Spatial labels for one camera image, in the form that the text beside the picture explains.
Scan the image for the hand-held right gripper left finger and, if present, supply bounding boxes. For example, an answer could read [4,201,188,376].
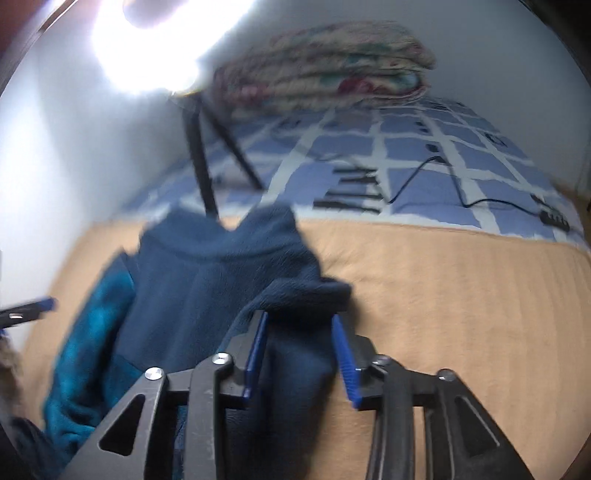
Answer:
[62,310,270,480]

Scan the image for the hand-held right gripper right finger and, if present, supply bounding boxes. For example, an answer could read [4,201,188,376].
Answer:
[331,315,536,480]

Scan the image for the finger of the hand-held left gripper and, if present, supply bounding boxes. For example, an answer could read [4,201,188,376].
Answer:
[0,298,58,330]

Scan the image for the teal plaid fleece jacket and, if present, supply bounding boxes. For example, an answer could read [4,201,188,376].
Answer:
[9,200,354,480]

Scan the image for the tan bed sheet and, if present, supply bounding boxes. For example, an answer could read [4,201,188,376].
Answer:
[21,217,591,480]

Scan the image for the blue checked bed sheet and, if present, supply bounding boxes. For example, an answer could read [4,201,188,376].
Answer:
[117,95,589,252]

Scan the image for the black tripod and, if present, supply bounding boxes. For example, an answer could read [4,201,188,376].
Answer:
[171,90,266,217]

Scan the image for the black power strip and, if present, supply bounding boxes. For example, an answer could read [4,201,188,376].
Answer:
[531,194,573,232]

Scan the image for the bright lamp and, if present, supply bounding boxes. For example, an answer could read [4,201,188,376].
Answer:
[90,0,259,97]

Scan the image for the folded floral blanket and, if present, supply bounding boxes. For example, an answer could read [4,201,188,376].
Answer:
[212,21,437,112]

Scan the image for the black cable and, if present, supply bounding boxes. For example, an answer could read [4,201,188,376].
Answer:
[383,154,548,217]

